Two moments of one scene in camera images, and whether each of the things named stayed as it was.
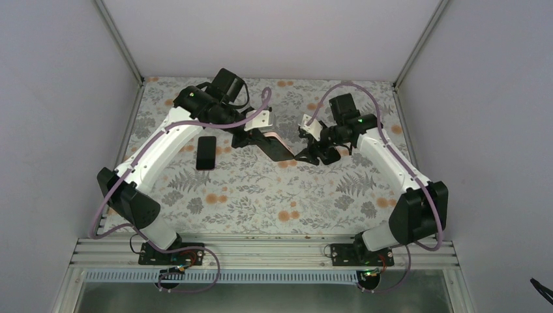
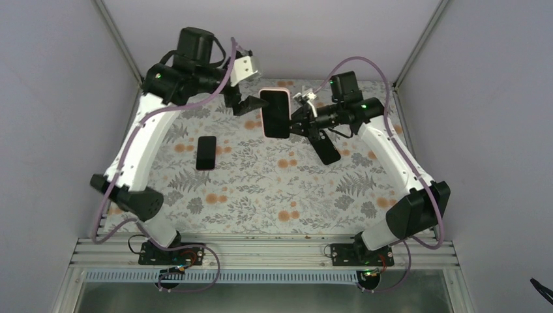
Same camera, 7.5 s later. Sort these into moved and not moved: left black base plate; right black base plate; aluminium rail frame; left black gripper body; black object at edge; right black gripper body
Moved: right black gripper body; left black gripper body
Not moved: aluminium rail frame; right black base plate; black object at edge; left black base plate
